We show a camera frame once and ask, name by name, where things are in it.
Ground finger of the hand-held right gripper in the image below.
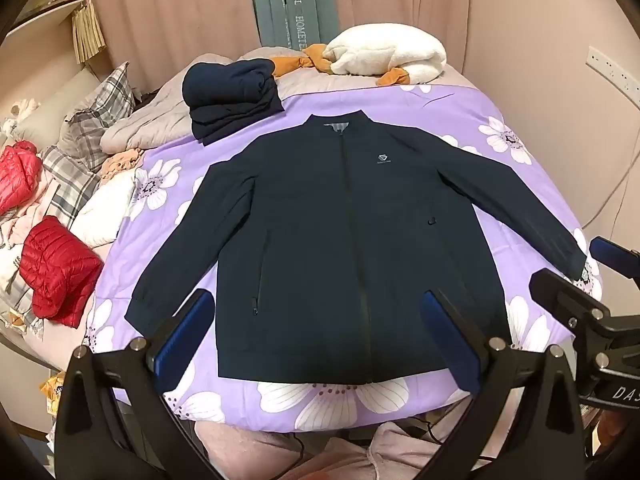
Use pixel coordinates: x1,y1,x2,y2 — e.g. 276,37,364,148
528,268,614,334
588,236,640,282

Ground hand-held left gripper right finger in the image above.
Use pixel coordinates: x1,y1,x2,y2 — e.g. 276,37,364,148
421,287,587,480

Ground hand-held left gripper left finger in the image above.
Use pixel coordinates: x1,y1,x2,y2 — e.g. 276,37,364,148
54,287,224,480

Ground navy zip jacket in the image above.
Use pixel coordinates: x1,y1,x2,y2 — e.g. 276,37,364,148
124,112,589,384

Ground folded navy clothes stack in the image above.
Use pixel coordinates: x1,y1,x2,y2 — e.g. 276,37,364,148
181,58,285,147

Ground yellow snack bag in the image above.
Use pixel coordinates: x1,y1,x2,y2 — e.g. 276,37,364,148
40,370,69,417

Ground folded red down jacket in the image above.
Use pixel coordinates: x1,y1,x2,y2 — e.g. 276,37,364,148
24,216,105,329

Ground pink cloth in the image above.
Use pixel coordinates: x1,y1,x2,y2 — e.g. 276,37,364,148
192,416,482,480

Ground white printed pillow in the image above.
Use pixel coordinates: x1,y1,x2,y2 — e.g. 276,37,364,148
0,242,52,337

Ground peach cloth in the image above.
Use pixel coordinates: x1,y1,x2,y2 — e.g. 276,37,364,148
97,149,146,181

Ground purple floral bedsheet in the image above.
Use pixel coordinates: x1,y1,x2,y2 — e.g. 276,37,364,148
82,82,606,433

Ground beige quilt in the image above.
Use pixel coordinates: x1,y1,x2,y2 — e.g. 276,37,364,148
100,46,476,152

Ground grey plaid pillow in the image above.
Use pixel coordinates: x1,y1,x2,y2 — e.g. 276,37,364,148
40,62,139,222

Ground beige headboard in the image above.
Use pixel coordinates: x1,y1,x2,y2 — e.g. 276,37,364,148
10,67,102,152

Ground white fleece blanket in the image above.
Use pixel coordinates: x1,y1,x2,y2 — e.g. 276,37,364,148
324,25,448,85

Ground hanging beige tassels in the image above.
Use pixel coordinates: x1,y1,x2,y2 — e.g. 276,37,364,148
72,2,109,66

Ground pink curtain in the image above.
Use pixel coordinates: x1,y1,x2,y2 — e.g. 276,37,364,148
87,0,487,92

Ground teal hanging cloth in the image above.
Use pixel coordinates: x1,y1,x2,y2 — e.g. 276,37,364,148
247,0,347,52

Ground white shelf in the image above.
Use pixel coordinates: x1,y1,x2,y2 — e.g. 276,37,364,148
0,0,87,42

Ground thin wall cable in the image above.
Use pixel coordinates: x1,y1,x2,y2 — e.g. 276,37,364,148
585,85,640,227

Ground white wall power strip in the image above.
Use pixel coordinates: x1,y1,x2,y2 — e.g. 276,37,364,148
586,46,640,94

